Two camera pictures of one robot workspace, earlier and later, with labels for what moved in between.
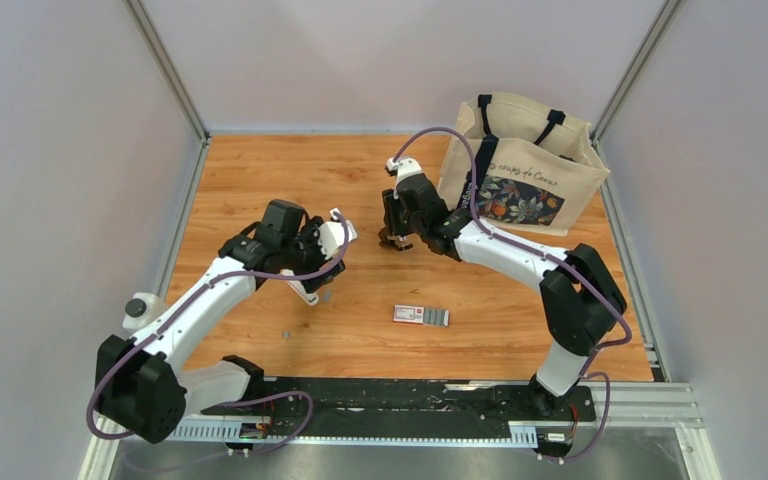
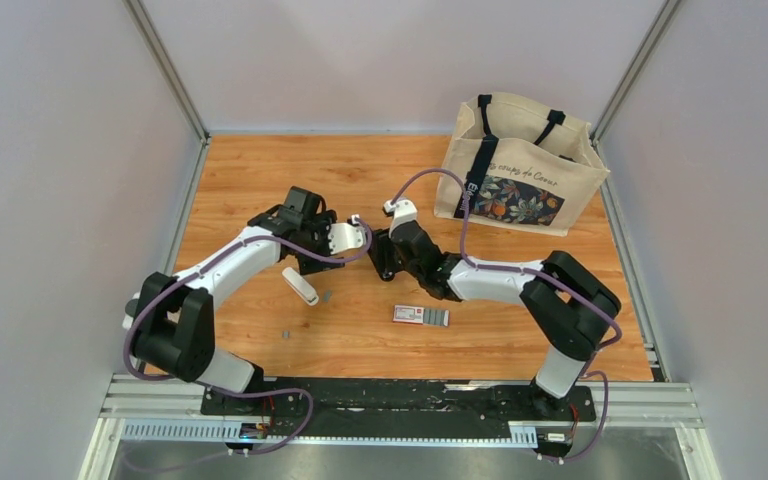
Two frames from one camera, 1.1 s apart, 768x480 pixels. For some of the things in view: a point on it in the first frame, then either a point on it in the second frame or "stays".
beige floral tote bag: (535, 162) stays
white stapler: (310, 298) stays
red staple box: (421, 315) stays
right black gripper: (391, 202) -> (381, 253)
